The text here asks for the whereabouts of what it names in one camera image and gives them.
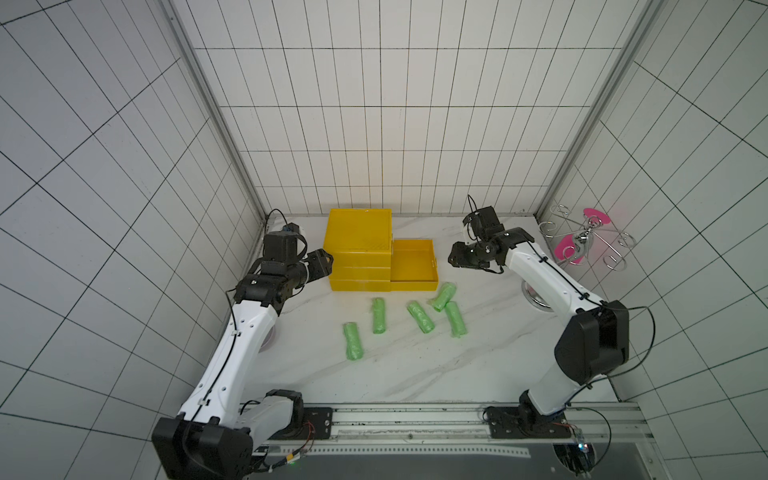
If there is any yellow plastic drawer cabinet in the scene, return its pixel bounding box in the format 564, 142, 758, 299
323, 209, 393, 292

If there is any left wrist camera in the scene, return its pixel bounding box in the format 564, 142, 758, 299
278, 223, 303, 237

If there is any yellow bottom drawer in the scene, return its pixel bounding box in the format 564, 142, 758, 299
390, 239, 439, 292

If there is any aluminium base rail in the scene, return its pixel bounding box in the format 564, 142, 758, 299
235, 400, 652, 446

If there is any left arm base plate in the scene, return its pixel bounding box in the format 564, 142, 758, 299
270, 407, 334, 441

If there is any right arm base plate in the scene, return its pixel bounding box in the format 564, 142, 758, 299
482, 405, 572, 439

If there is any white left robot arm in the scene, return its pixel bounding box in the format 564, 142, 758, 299
151, 223, 333, 479

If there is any chrome cup holder stand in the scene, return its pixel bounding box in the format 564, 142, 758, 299
520, 202, 637, 312

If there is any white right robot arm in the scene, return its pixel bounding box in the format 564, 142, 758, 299
448, 228, 629, 426

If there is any green bag roll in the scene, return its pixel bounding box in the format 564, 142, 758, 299
343, 322, 364, 361
427, 282, 457, 312
372, 298, 387, 335
444, 301, 467, 338
407, 301, 435, 334

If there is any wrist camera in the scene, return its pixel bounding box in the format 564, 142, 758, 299
278, 223, 303, 237
462, 206, 505, 241

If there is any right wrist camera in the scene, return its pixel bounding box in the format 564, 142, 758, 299
462, 206, 505, 241

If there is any pink cup upper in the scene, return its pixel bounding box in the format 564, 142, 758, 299
583, 208, 611, 225

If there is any pink cup on stand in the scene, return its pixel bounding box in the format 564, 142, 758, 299
554, 234, 584, 265

